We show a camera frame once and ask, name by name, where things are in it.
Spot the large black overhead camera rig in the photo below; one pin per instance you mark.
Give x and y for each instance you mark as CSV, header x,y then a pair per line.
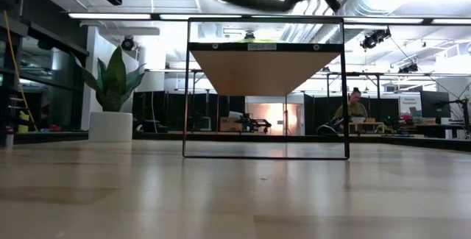
x,y
373,39

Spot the light wooden table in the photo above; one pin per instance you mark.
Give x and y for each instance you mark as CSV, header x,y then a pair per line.
x,y
371,124

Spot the small black overhead camera rig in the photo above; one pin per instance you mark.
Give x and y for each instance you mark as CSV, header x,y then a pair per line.
x,y
408,68

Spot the wooden shelf with black frame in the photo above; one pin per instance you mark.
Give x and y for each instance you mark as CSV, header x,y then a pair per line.
x,y
263,71

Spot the dark shelving unit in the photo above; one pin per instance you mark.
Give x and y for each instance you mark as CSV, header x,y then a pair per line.
x,y
55,95

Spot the green leafy plant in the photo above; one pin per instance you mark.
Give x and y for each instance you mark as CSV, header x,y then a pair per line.
x,y
114,84

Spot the white shelf label sticker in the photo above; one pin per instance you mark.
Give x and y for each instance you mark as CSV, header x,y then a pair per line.
x,y
262,46

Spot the black computer monitor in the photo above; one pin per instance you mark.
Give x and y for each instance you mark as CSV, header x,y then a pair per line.
x,y
435,103

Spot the white plant pot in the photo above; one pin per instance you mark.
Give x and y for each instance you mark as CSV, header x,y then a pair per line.
x,y
110,127

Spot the black ceiling camera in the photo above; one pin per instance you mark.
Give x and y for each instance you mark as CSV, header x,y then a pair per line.
x,y
127,43

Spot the black wheeled cart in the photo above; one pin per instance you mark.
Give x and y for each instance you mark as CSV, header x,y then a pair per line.
x,y
254,124

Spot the brown cardboard box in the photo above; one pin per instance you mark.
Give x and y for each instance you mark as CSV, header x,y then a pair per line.
x,y
229,124

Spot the person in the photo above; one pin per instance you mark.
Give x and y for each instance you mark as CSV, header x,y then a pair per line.
x,y
355,108

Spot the black ceiling spotlight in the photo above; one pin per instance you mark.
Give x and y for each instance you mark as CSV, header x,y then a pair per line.
x,y
249,35

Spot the white wall sign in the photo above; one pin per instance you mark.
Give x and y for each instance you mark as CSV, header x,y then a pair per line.
x,y
409,104

